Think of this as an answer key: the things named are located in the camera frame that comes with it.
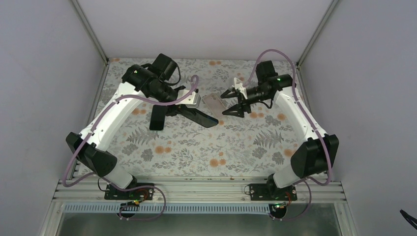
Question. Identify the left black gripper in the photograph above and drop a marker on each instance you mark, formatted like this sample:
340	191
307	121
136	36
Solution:
180	109

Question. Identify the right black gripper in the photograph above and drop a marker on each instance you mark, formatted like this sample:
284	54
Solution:
241	102

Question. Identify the black smartphone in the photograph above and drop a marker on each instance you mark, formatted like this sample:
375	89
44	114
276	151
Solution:
157	119

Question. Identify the beige phone case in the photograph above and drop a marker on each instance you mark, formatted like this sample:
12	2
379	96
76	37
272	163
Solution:
215	105

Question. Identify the black phone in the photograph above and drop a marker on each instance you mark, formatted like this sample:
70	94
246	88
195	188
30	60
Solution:
198	117

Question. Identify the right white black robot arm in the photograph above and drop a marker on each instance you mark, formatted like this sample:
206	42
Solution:
317	151

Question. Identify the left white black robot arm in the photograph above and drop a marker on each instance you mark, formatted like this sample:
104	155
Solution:
140	83

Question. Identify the floral patterned table mat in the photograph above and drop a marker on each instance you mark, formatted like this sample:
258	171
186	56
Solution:
257	145

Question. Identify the black object at edge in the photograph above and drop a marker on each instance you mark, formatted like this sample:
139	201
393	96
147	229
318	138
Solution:
410	219

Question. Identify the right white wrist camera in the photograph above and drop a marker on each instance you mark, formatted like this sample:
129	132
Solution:
239	87

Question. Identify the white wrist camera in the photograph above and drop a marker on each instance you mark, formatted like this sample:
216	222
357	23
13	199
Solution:
239	87
191	101

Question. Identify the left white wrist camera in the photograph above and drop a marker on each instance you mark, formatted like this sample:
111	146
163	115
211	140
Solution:
191	101

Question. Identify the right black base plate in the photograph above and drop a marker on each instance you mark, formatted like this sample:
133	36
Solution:
272	192

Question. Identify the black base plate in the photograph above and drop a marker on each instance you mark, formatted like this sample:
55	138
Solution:
143	192
272	192

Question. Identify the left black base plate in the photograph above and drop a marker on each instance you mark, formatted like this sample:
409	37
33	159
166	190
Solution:
143	192

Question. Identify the aluminium rail frame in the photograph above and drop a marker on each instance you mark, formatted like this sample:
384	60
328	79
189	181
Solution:
243	195

